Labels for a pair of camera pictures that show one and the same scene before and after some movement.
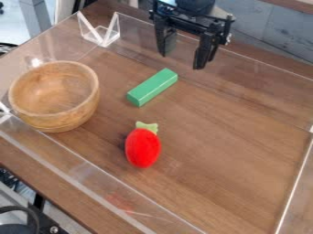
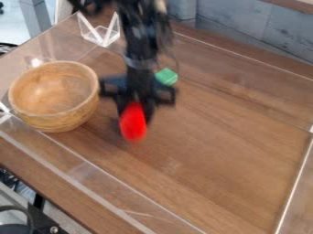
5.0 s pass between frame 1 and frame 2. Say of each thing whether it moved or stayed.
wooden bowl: stayed
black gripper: moved
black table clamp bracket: stayed
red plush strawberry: moved
